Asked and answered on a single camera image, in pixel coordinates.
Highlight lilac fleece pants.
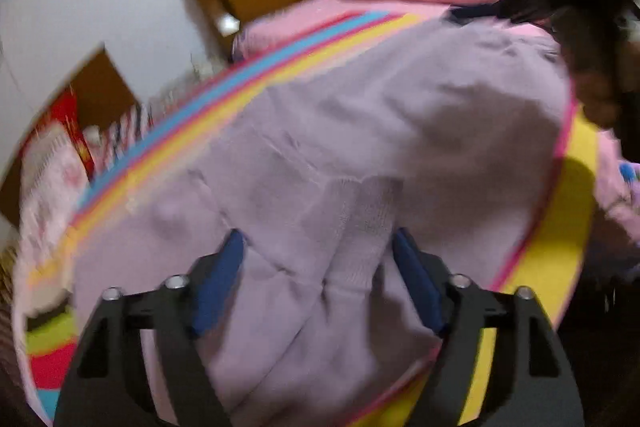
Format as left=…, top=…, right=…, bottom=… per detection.
left=73, top=20, right=568, bottom=426

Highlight person's right hand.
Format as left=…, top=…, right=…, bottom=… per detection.
left=552, top=9, right=639, bottom=140

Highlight rainbow striped blanket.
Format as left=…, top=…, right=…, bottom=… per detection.
left=14, top=12, right=598, bottom=426

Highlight pink floral folded quilt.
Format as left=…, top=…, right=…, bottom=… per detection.
left=16, top=121, right=89, bottom=317

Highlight plaid checkered bedsheet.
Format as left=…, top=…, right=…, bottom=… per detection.
left=84, top=104, right=153, bottom=176

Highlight pink bed cover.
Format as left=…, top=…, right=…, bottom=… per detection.
left=232, top=0, right=557, bottom=63

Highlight red embroidered pillow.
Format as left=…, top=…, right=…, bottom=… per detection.
left=22, top=87, right=96, bottom=180

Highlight dark wooden small headboard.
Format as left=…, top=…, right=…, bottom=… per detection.
left=1, top=44, right=139, bottom=229

